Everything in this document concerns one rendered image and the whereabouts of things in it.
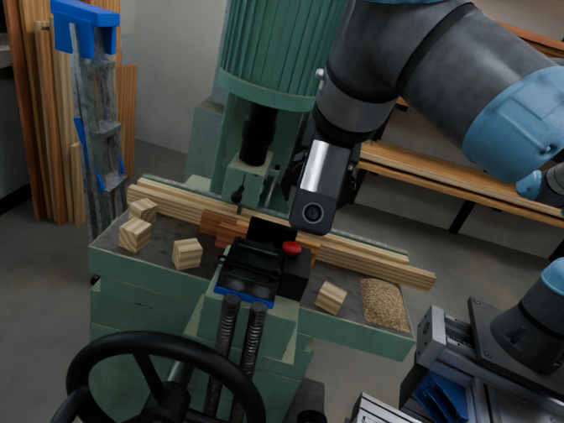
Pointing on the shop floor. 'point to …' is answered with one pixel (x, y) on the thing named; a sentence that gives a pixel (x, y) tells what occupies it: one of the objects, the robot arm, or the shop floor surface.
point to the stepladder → (86, 24)
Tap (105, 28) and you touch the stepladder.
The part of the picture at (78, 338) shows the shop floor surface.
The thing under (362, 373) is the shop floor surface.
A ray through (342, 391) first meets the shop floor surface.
